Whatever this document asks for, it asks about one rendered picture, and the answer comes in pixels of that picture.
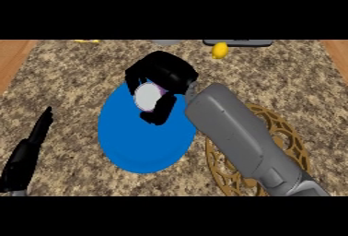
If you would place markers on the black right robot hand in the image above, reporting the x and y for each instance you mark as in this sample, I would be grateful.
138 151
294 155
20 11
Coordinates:
169 71

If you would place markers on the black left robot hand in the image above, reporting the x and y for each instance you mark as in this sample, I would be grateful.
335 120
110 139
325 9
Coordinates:
26 156

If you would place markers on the purple can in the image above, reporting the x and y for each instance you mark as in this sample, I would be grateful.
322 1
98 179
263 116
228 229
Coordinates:
147 96

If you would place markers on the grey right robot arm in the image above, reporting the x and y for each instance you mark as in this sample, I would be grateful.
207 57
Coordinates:
235 135

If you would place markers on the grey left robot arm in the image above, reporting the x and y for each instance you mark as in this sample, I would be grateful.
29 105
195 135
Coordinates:
18 193

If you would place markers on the blue plate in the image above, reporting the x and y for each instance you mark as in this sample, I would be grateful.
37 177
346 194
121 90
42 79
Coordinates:
141 141

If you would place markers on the gold openwork placemat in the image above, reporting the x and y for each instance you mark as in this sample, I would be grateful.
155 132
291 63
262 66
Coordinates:
290 144

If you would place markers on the grey round object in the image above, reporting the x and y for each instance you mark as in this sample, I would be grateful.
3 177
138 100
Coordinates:
167 42

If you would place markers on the yellow lemon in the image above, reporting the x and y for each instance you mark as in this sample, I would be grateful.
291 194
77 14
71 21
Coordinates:
220 50

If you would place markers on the dark grey flat appliance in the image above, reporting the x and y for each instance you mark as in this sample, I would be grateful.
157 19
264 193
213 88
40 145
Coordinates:
238 42

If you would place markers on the yellow object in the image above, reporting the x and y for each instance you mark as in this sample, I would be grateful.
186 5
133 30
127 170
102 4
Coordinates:
88 41

